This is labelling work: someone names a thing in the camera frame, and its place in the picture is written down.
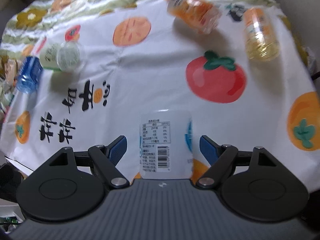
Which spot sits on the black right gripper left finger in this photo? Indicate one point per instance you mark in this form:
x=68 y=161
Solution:
x=105 y=159

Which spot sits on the white persimmon-print cloth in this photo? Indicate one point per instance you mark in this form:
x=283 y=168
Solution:
x=137 y=61

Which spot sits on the yellow orange-label plastic cup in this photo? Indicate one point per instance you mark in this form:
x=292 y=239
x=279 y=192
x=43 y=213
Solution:
x=261 y=40

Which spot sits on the orange jelly plastic cup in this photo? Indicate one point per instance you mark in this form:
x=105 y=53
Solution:
x=200 y=15

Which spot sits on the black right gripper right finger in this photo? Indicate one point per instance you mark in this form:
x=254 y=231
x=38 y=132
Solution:
x=220 y=158

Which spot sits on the white blue-label plastic cup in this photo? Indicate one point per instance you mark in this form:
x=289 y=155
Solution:
x=166 y=144

